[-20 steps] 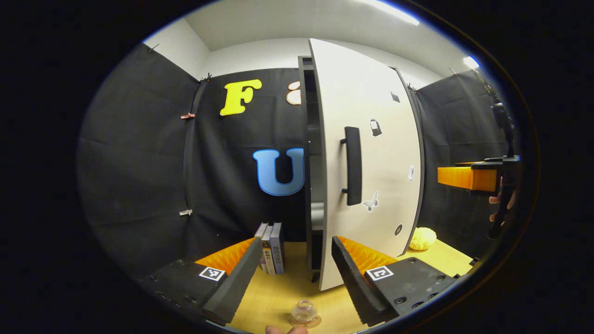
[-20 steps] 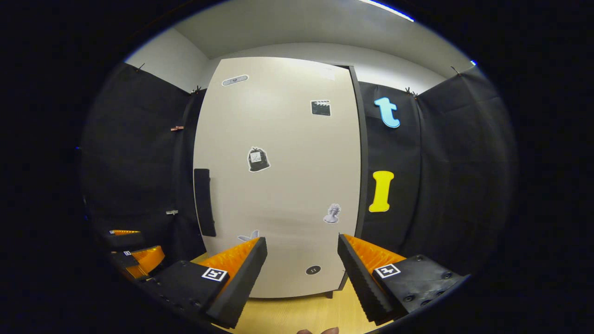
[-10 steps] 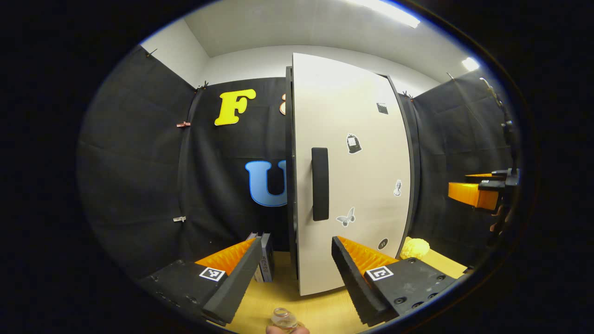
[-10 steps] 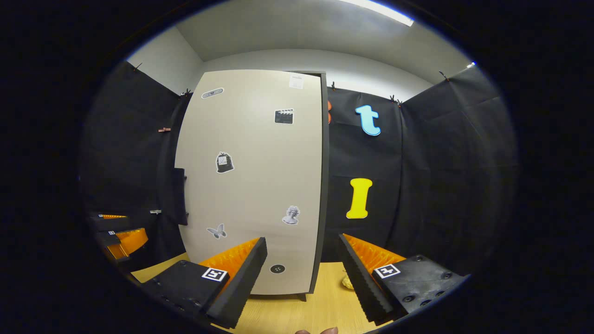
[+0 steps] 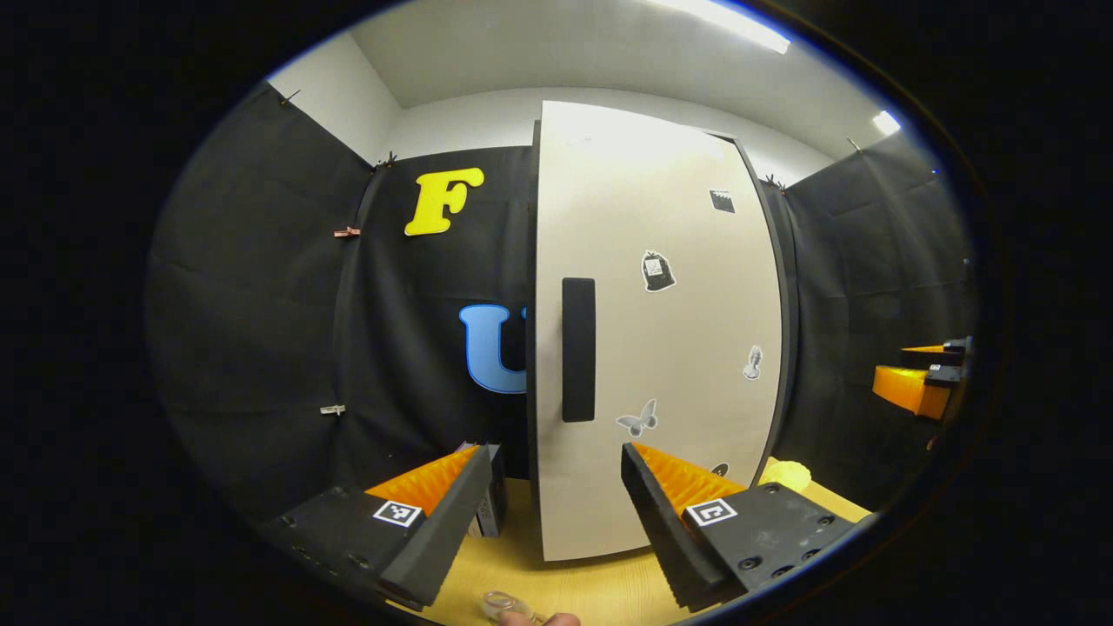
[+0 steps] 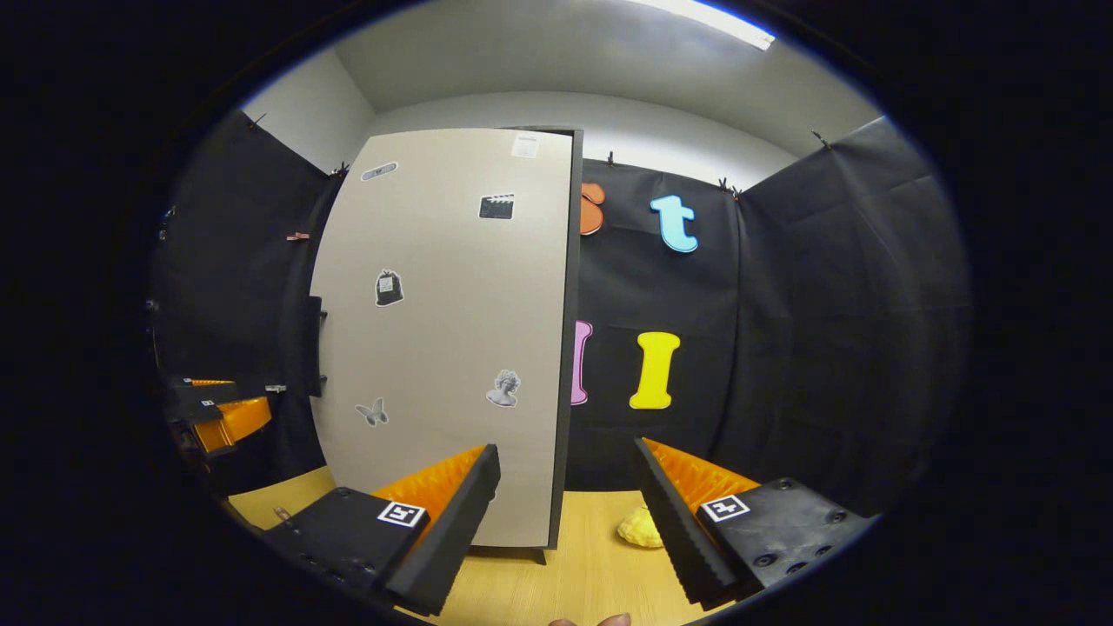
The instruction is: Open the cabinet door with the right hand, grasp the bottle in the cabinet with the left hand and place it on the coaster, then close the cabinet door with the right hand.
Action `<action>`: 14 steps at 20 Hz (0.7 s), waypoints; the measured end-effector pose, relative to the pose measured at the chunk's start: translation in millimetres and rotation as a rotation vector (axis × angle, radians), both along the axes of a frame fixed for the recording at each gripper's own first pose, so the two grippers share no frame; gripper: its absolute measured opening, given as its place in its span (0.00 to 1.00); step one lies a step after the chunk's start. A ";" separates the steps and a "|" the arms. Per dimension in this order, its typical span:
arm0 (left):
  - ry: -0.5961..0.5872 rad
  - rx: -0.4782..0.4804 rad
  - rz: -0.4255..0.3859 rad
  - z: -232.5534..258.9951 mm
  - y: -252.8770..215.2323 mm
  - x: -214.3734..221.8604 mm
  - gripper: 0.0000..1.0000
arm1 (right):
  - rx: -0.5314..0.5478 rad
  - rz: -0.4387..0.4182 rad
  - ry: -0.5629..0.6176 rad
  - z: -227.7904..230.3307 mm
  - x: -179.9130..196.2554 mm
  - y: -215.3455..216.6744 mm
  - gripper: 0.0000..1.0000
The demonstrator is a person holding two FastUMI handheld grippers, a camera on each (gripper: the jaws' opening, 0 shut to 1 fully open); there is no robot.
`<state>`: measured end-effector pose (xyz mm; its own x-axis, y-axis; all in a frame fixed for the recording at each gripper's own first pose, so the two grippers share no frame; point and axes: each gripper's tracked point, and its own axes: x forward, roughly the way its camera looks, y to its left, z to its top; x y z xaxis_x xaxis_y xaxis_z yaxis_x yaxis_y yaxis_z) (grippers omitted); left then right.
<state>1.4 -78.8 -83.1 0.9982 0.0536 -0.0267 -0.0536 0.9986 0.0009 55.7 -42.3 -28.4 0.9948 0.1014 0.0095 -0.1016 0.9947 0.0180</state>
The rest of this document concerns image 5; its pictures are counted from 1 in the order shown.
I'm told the black cabinet door handle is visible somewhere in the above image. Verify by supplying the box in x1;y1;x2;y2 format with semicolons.
562;277;597;423

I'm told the long ceiling light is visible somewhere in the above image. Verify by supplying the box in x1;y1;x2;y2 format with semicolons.
643;0;792;55

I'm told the yellow lumpy sponge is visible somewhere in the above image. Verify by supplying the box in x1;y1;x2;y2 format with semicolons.
758;460;812;495

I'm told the clear glass bottle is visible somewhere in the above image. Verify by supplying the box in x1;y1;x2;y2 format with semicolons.
483;591;530;622

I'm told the grey cabinet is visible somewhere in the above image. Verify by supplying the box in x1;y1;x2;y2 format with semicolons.
524;120;801;488

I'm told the black backdrop cloth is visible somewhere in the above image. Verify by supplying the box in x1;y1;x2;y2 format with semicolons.
143;83;979;523

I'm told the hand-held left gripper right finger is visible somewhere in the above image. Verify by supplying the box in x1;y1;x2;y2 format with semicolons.
621;442;870;614

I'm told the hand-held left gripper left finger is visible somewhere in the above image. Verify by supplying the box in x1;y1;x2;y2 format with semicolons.
261;445;494;611

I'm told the beige cabinet door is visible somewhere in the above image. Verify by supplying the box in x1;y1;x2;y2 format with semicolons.
533;100;783;563

